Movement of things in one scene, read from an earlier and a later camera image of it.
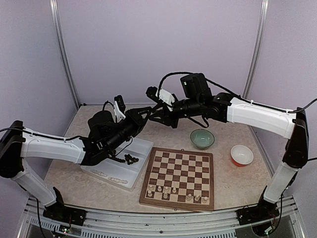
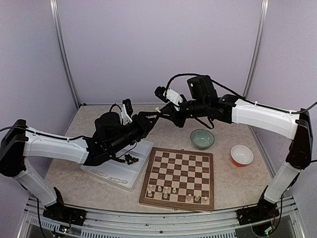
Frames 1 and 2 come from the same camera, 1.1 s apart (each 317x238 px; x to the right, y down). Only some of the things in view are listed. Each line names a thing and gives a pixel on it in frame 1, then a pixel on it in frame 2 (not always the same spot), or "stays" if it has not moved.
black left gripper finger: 143,121 → 151,123
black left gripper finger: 143,110 → 150,115
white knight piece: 197,197 stays
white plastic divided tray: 118,172 stays
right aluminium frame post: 263,18 stays
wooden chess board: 179,179 stays
